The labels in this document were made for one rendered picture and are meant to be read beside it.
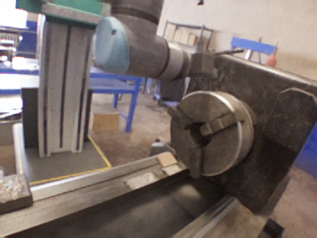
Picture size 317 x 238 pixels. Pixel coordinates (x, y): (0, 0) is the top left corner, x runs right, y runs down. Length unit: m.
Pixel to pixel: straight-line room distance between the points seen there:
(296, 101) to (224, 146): 0.24
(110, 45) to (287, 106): 0.50
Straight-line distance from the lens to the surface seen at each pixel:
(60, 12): 1.15
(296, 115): 0.61
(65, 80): 1.45
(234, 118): 0.48
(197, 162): 0.55
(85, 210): 0.61
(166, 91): 0.43
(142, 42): 0.32
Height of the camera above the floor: 1.29
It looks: 22 degrees down
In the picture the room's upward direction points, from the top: 15 degrees clockwise
